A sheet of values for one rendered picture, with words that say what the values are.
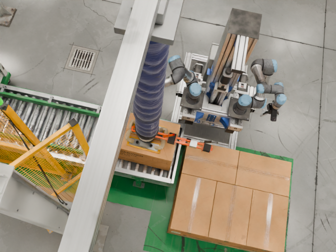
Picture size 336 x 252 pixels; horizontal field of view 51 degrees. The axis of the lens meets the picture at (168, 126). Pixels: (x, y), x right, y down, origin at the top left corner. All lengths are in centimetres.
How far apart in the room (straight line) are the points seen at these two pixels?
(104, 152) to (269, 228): 290
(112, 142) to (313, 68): 451
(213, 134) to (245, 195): 92
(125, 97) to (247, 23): 178
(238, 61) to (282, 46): 285
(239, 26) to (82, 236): 216
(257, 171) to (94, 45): 282
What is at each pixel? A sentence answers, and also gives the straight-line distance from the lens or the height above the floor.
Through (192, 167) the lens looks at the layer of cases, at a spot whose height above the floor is 54.
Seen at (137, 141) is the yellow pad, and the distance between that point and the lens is 351.
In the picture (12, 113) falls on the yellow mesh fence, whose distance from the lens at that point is 268.
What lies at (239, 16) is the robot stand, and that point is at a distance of 303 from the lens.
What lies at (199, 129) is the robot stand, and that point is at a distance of 445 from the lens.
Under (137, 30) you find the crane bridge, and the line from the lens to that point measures 158.
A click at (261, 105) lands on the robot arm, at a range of 358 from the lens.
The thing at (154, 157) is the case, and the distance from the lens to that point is 353.
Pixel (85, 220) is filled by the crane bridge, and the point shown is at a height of 305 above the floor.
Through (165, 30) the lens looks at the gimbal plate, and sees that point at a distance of 180.
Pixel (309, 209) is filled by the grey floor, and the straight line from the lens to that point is 482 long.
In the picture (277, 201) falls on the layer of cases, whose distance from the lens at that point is 409.
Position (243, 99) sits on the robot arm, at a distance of 353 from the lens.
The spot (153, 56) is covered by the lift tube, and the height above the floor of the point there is 261.
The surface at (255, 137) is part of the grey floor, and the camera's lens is 481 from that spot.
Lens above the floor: 433
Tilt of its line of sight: 69 degrees down
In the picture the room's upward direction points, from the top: 10 degrees clockwise
